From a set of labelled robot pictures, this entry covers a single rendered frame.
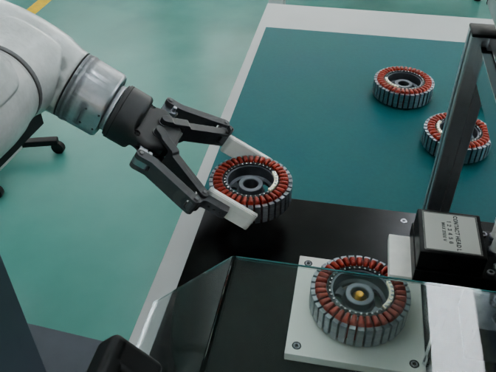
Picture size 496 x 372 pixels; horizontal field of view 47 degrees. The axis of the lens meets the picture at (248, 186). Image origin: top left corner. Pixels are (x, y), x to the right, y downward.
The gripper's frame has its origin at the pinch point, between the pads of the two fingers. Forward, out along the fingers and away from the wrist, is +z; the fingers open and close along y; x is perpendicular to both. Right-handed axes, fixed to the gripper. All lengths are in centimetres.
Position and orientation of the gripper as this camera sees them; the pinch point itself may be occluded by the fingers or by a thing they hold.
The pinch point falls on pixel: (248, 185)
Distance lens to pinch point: 77.6
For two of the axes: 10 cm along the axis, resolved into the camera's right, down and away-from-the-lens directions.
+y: -1.8, 6.3, -7.6
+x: 5.0, -6.1, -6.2
